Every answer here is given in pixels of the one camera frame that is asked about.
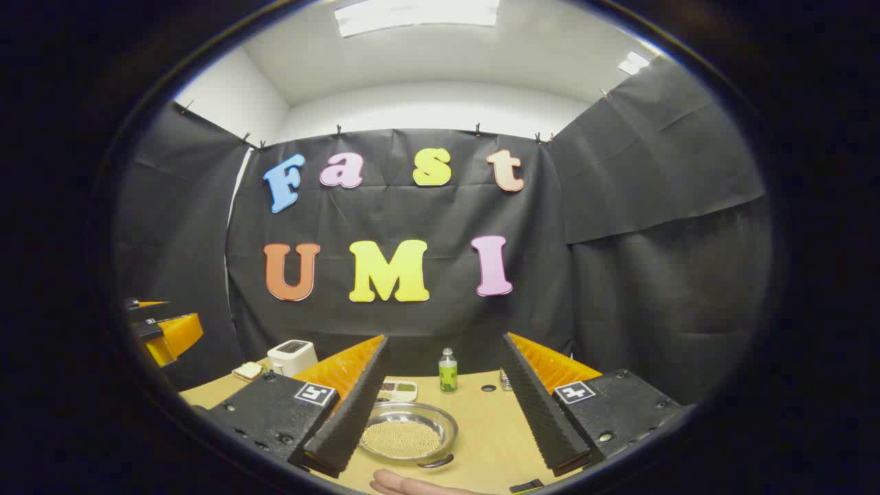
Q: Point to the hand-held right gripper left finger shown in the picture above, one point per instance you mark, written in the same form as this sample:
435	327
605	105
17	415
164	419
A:
347	419

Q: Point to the stainless steel pot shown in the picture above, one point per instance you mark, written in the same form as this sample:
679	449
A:
440	419

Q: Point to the pile of beige beans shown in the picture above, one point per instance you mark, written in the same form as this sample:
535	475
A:
402	440

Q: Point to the slice of bread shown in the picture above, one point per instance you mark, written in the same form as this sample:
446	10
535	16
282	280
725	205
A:
247	372

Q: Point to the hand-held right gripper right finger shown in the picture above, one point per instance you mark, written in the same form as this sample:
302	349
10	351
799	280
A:
543	419

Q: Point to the white divided tray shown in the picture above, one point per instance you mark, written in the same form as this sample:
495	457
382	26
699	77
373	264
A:
400	390

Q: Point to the black backdrop cloth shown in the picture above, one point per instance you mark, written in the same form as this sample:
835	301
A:
447	220

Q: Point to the rectangular ceiling light panel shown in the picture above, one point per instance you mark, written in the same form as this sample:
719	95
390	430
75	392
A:
416	15
632	63

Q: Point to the white toaster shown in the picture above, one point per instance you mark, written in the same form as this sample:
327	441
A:
292	357

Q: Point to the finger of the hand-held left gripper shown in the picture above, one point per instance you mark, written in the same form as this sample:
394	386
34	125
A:
175	335
141	303

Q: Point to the green label bottle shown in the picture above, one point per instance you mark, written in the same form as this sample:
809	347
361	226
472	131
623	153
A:
448	375

